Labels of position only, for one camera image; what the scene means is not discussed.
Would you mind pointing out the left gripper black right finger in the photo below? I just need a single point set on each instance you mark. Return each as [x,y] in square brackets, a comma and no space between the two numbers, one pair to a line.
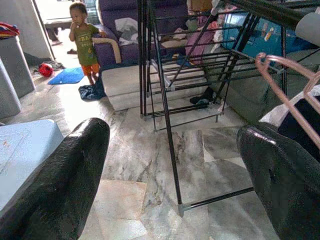
[287,187]

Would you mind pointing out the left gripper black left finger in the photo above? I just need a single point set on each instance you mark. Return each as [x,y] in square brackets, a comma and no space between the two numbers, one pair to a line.
[62,187]

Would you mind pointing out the pink plastic hanger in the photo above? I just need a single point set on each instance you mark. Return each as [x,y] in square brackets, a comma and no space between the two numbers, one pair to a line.
[287,107]

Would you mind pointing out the navy garment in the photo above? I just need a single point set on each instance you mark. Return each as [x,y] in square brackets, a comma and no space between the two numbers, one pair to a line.
[290,120]

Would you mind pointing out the grey green leather sofa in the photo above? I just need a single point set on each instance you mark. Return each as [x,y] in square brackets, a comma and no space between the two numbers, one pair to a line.
[250,100]

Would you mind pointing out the dark blue floor cloth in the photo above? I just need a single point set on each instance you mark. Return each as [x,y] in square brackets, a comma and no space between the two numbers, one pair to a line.
[91,91]

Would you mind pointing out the blue floor mat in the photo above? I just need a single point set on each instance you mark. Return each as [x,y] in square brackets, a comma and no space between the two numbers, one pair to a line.
[67,76]

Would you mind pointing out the black metal drying rack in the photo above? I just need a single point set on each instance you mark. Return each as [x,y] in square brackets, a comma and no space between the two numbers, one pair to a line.
[172,155]

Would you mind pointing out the red round toy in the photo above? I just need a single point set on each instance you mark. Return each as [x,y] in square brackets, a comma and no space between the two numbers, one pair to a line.
[46,70]

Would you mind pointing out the white ottoman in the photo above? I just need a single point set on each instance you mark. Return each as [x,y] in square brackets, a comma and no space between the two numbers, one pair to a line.
[125,82]

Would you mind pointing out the black cloth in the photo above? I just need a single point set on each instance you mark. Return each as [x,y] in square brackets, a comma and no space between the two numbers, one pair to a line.
[202,98]

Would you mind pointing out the dark grey plastic bin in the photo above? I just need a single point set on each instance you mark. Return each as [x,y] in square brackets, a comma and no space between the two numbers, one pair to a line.
[22,70]

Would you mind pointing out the grey striped floor cloth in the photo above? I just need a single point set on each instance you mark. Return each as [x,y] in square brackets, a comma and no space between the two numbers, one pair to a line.
[32,61]

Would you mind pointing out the dark slipper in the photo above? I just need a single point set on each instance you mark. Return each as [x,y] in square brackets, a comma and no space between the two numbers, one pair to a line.
[72,51]

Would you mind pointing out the purple sofa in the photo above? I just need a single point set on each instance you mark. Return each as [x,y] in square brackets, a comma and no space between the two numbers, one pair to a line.
[105,53]

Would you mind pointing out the child in green shirt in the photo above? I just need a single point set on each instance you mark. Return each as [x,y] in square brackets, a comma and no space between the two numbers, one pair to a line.
[86,42]

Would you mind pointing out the teal storage box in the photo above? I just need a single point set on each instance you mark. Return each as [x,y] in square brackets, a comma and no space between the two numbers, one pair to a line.
[255,42]

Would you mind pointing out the red folded clothes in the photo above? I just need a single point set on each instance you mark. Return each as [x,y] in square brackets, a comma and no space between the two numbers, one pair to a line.
[8,30]

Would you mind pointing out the white grey clothes pile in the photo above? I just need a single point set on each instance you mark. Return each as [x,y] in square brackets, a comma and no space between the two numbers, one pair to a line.
[126,31]

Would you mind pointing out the purple pink garment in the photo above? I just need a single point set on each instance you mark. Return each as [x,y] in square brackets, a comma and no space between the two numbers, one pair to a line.
[200,42]

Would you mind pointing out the brown cardboard box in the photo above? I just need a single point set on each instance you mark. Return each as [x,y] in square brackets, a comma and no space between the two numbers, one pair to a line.
[200,5]

